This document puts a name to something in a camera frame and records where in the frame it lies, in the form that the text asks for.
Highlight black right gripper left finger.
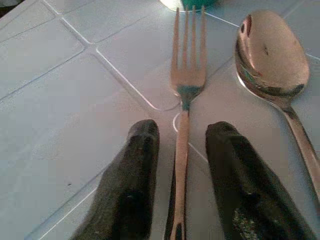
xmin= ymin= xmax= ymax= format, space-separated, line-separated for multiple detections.
xmin=70 ymin=119 xmax=161 ymax=240

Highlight silver metal fork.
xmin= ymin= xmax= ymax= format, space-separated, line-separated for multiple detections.
xmin=164 ymin=6 xmax=208 ymax=240

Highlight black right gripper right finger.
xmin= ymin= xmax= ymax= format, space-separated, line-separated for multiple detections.
xmin=205 ymin=121 xmax=318 ymax=240

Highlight green and white cup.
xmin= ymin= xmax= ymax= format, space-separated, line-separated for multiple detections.
xmin=159 ymin=0 xmax=218 ymax=13

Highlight silver metal spoon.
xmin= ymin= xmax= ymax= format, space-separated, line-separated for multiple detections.
xmin=234 ymin=9 xmax=320 ymax=208

